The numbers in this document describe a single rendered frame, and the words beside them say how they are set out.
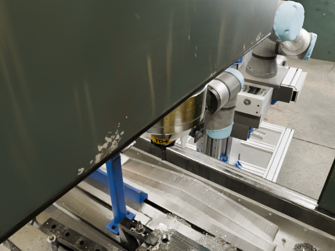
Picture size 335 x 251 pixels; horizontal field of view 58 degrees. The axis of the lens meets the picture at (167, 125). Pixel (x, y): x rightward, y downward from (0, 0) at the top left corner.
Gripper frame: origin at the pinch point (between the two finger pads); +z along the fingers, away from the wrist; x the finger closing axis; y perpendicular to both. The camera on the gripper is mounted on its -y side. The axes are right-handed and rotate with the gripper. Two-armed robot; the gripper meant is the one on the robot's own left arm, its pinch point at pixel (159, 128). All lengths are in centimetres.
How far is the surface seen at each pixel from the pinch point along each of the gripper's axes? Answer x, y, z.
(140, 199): 23, 51, -21
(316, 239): -36, 75, -63
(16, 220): -12.4, -15.6, 34.8
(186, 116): -7.2, -6.6, 2.5
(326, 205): -35, 59, -67
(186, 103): -7.2, -9.0, 2.6
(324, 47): 27, 111, -465
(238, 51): -12.5, -17.4, -3.2
